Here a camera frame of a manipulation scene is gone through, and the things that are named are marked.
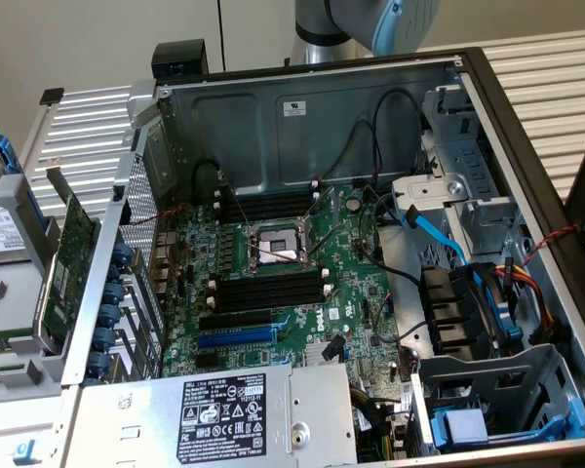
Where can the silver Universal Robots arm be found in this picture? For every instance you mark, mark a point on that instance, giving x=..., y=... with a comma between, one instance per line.
x=317, y=29

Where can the metal CPU socket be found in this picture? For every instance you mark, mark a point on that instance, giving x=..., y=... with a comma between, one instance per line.
x=278, y=244

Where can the thin metal locking lever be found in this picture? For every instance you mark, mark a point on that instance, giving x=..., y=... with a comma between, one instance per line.
x=322, y=242
x=236, y=202

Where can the metal socket cover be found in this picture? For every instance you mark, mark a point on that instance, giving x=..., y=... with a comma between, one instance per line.
x=322, y=200

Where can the round coin battery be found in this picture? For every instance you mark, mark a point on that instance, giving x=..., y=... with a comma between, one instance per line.
x=354, y=203

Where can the green Dell motherboard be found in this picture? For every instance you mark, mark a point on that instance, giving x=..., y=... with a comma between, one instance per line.
x=351, y=292

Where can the long black expansion slot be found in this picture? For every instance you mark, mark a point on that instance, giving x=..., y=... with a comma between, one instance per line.
x=236, y=321

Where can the blue expansion slot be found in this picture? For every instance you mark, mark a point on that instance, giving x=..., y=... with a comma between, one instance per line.
x=236, y=337

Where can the small silver heat sink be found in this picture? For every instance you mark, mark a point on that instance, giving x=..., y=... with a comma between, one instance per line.
x=313, y=355

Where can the white case sticker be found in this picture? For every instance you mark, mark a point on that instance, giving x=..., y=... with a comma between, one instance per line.
x=294, y=108

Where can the open grey PC case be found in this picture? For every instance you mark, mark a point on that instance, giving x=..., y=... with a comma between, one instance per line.
x=351, y=97

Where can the short black expansion slot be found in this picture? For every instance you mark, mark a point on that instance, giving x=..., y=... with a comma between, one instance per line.
x=207, y=361

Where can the blue card retention clip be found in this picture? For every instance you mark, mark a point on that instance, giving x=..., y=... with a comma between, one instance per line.
x=109, y=315
x=98, y=364
x=113, y=294
x=123, y=254
x=104, y=337

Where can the tall grey metal disk bay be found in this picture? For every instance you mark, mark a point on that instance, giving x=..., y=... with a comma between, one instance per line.
x=473, y=161

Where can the black box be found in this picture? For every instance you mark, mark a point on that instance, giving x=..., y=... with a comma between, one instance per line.
x=180, y=58

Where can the green graphics card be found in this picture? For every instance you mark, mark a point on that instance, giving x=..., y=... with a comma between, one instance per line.
x=70, y=263

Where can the low grey metal disk bay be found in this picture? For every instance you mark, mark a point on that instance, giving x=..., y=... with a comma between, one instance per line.
x=468, y=375

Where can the silver power supply unit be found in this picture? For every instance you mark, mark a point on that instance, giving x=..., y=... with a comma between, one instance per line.
x=127, y=424

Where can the blue plastic disk caddy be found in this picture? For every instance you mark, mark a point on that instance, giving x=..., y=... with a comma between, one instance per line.
x=463, y=424

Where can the black table end cap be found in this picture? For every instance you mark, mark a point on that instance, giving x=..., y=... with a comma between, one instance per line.
x=51, y=95

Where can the grey parts rack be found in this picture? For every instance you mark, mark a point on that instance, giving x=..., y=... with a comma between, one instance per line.
x=14, y=312

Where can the silver hard disk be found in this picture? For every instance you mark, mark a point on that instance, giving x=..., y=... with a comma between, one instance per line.
x=0, y=229

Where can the blue square button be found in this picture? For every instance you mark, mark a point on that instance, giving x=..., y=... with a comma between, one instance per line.
x=24, y=452

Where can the blue disk carrier rail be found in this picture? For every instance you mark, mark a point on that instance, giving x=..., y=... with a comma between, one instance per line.
x=5, y=146

